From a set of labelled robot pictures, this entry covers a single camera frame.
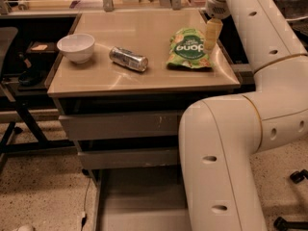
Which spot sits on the grey drawer cabinet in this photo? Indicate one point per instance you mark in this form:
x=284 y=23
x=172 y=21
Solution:
x=122 y=105

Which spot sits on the grey middle drawer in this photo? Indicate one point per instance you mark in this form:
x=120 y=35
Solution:
x=142 y=157

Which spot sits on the silver drink can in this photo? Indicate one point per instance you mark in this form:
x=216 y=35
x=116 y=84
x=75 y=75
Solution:
x=128 y=59

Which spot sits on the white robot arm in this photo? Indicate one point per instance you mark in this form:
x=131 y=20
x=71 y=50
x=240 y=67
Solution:
x=218 y=135

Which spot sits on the grey top drawer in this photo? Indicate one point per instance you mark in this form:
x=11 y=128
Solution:
x=120 y=125

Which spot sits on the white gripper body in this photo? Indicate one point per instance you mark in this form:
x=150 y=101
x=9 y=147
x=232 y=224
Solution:
x=217 y=8

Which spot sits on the grey open bottom drawer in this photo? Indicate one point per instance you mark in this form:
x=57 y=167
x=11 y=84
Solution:
x=141 y=199

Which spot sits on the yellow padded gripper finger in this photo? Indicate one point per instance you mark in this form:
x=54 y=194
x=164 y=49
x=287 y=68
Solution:
x=212 y=32

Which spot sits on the white ceramic bowl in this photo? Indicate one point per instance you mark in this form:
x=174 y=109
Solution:
x=78 y=48

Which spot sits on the green rice chip bag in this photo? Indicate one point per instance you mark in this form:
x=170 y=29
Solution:
x=187 y=49

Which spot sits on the black chair base leg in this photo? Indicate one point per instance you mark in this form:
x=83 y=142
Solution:
x=283 y=225

